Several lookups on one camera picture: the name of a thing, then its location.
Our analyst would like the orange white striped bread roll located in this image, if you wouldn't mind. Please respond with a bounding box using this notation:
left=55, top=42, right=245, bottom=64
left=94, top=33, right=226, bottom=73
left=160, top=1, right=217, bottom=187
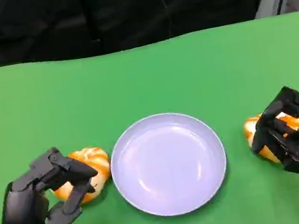
left=46, top=144, right=116, bottom=209
left=241, top=107, right=299, bottom=169

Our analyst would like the black backdrop curtain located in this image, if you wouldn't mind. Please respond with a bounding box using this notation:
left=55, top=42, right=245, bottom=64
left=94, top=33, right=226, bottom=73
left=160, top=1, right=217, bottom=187
left=0, top=0, right=286, bottom=72

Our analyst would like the lilac plate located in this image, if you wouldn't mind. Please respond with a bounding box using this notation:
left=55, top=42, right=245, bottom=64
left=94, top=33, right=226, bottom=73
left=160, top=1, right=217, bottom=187
left=102, top=103, right=235, bottom=224

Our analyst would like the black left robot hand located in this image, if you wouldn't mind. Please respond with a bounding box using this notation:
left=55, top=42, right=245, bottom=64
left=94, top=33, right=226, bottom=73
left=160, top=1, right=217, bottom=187
left=0, top=140, right=107, bottom=224

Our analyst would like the thin black hanging cable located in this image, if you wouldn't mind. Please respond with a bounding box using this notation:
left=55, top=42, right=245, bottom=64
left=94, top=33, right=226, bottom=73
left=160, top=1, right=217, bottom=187
left=159, top=0, right=174, bottom=40

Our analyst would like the green table cloth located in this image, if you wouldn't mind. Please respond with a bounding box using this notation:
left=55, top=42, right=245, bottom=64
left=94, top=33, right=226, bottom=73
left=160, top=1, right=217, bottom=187
left=0, top=11, right=299, bottom=224

